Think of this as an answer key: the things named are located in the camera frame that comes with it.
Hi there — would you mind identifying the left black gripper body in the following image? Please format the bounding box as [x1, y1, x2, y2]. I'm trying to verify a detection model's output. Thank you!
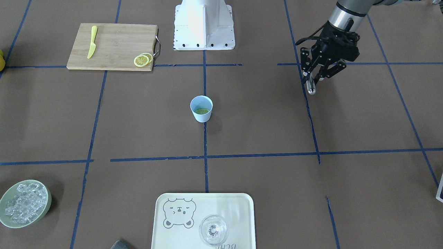
[311, 22, 360, 67]

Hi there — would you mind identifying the steel muddler black tip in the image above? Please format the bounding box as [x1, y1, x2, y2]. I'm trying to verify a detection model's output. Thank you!
[304, 72, 316, 95]

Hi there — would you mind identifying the lemon slice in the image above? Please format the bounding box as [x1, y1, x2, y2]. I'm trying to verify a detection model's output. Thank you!
[133, 55, 148, 67]
[195, 108, 209, 115]
[140, 53, 154, 64]

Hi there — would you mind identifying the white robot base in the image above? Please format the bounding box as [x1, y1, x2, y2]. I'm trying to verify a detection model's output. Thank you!
[173, 0, 236, 51]

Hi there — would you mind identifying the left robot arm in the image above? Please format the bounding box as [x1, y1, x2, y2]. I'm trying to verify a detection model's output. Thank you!
[296, 0, 402, 87]

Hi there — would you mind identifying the light blue cup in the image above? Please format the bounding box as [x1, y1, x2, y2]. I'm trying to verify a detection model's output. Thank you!
[190, 95, 213, 123]

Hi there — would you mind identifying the yellow lemon at edge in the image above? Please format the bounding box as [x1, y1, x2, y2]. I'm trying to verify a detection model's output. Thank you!
[0, 49, 6, 72]

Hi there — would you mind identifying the bamboo cutting board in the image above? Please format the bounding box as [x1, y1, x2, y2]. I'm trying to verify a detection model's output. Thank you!
[66, 23, 159, 72]

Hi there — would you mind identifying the clear wine glass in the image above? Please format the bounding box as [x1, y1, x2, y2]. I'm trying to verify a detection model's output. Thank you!
[199, 214, 228, 246]

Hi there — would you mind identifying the cream bear tray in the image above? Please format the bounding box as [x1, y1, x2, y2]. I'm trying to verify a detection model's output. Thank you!
[151, 193, 256, 249]

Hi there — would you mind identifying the yellow plastic knife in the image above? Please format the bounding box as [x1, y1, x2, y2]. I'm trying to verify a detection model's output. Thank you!
[87, 25, 98, 59]

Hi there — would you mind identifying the green bowl of ice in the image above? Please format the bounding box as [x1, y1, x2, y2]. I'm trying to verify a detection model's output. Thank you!
[0, 179, 52, 229]

